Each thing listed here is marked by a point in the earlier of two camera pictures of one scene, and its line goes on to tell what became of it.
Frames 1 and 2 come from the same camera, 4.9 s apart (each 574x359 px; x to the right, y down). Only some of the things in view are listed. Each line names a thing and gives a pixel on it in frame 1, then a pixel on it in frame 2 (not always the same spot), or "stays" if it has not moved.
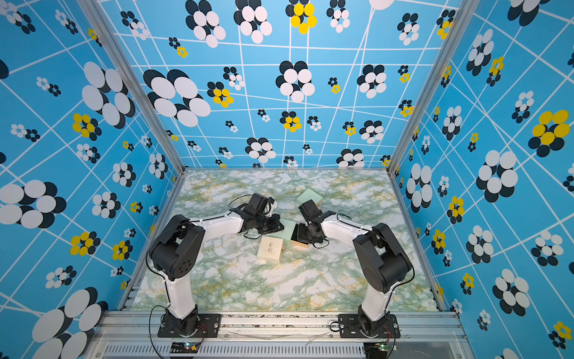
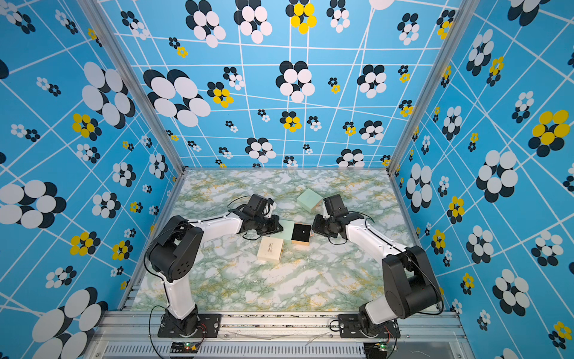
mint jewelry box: [290, 232] stays
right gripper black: [301, 235] to [317, 227]
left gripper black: [276, 226] stays
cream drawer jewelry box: [270, 250] stays
